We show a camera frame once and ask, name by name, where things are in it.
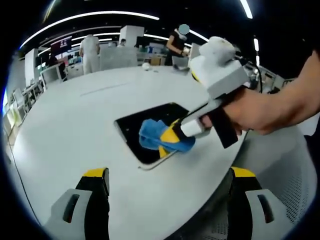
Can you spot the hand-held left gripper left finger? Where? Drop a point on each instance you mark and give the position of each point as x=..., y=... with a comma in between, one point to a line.
x=72, y=217

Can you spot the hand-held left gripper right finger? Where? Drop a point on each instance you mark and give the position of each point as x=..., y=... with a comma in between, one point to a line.
x=252, y=217

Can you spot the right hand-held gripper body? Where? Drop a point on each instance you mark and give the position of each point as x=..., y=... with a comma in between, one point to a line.
x=220, y=72

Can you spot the blue cleaning cloth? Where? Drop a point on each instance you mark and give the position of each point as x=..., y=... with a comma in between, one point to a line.
x=150, y=140

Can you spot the person's right hand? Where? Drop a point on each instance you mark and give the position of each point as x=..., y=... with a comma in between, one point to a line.
x=247, y=112

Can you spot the grey mesh office chair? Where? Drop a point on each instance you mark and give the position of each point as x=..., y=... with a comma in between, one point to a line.
x=275, y=162

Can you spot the white round object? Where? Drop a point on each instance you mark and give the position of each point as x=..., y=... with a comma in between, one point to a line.
x=146, y=66

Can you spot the grey desk partition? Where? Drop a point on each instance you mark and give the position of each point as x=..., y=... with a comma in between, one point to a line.
x=118, y=58

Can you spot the curved ceiling light strip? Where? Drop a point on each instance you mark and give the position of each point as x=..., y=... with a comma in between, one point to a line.
x=100, y=13

